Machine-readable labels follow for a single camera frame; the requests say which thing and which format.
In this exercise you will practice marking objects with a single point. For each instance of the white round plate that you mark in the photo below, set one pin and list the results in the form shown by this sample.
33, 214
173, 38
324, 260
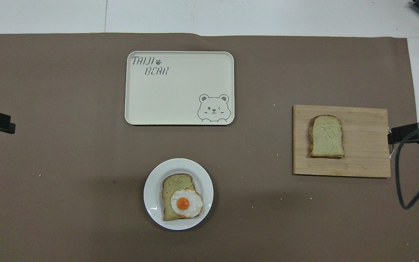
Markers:
153, 196

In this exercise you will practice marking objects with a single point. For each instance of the wooden cutting board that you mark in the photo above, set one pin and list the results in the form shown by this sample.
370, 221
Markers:
366, 145

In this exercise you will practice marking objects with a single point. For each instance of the plain bread slice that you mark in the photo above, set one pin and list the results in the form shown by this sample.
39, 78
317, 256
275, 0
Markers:
326, 138

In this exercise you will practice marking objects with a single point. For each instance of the cream rectangular tray with bear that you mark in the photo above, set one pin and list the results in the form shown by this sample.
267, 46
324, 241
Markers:
173, 94

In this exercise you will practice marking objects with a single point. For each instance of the bread slice under fried egg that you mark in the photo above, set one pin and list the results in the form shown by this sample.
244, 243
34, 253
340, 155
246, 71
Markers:
175, 183

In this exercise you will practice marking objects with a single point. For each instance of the fried egg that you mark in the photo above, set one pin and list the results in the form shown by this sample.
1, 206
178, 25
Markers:
186, 203

